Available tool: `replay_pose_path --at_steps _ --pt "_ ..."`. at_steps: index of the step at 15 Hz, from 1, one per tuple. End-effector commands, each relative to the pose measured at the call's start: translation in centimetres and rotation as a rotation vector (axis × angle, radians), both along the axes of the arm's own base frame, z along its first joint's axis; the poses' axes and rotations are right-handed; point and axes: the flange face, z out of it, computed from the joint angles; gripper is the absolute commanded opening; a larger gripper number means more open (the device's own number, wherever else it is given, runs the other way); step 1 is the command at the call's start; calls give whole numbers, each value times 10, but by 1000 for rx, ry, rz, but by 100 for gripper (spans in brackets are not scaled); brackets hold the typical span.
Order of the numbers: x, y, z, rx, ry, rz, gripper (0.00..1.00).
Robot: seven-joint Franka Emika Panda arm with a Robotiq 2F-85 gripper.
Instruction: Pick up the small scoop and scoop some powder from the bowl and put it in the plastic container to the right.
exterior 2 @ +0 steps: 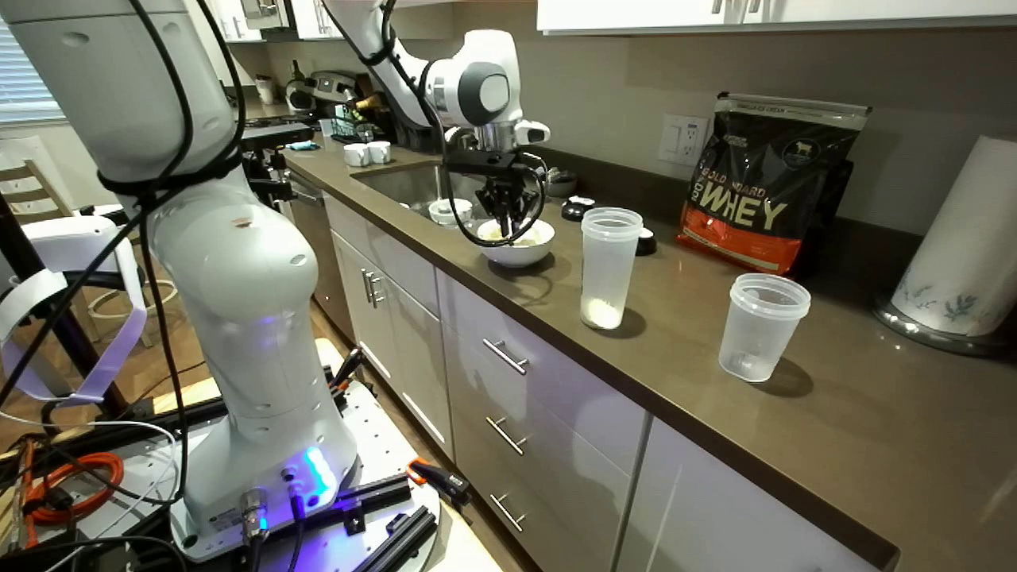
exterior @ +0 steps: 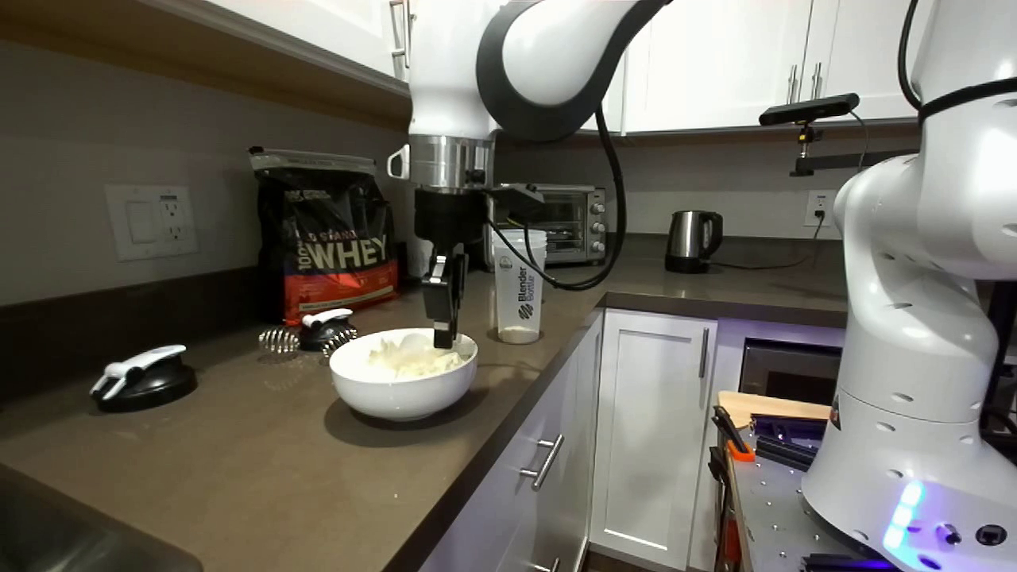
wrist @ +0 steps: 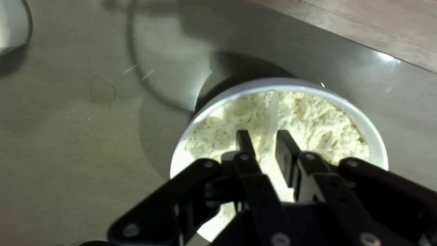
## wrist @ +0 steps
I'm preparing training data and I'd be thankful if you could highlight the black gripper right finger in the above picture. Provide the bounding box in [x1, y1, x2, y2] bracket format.
[274, 128, 437, 246]

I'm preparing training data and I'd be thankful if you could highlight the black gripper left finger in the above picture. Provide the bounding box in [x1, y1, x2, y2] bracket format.
[106, 128, 292, 246]

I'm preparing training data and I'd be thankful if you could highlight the pale protein powder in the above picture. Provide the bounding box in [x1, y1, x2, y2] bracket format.
[184, 89, 372, 204]

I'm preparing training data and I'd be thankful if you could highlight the clear shaker bottle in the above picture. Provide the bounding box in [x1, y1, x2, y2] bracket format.
[0, 0, 34, 57]

